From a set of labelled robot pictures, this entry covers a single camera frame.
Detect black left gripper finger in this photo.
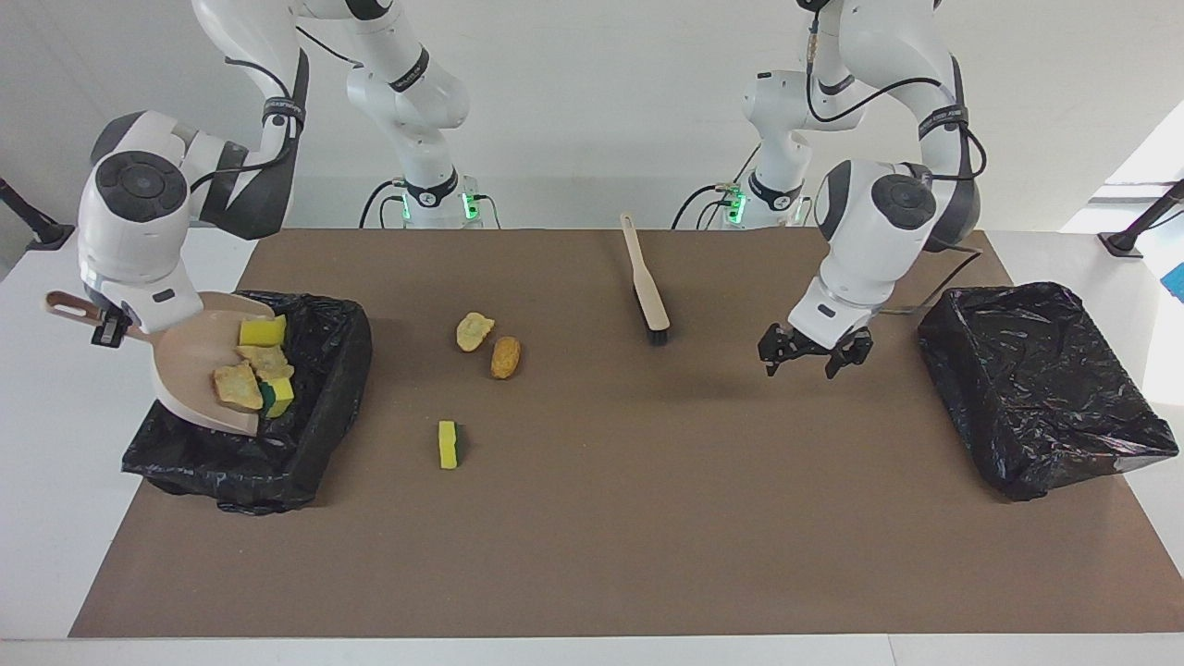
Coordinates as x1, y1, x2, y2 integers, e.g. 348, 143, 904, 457
758, 324, 808, 377
826, 328, 875, 380

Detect beige plastic dustpan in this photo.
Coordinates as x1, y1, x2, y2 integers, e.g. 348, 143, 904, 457
44, 290, 290, 438

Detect notched yellow sponge piece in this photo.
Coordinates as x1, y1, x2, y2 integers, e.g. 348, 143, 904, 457
239, 314, 289, 349

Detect beige sponge scrap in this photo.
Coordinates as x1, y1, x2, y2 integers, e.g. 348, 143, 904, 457
235, 344, 295, 382
212, 361, 265, 413
455, 313, 497, 353

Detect beige hand brush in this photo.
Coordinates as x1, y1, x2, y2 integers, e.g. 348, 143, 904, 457
619, 212, 671, 346

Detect yellow sponge chunk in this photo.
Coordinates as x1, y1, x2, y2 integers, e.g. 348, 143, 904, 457
258, 375, 296, 420

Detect black bag lined bin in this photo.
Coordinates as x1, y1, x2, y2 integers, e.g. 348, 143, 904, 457
121, 290, 374, 516
918, 281, 1180, 503

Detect brown table mat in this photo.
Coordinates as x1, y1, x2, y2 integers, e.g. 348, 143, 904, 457
69, 228, 1184, 639

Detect black camera stand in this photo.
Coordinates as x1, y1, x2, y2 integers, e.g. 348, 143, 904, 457
1097, 179, 1184, 259
0, 176, 75, 252

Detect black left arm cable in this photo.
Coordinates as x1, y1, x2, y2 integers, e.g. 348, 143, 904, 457
803, 0, 989, 315

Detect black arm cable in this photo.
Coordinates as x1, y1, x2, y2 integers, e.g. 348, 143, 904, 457
190, 28, 431, 195
803, 0, 989, 315

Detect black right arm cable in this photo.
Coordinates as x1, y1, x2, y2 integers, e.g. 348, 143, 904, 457
190, 28, 431, 195

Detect black left base cable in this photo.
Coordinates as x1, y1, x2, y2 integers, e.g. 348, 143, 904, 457
671, 148, 741, 230

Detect black base cable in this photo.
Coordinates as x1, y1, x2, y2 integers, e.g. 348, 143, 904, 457
359, 179, 408, 229
671, 148, 741, 230

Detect black right base cable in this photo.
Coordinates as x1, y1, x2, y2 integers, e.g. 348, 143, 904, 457
359, 179, 408, 229

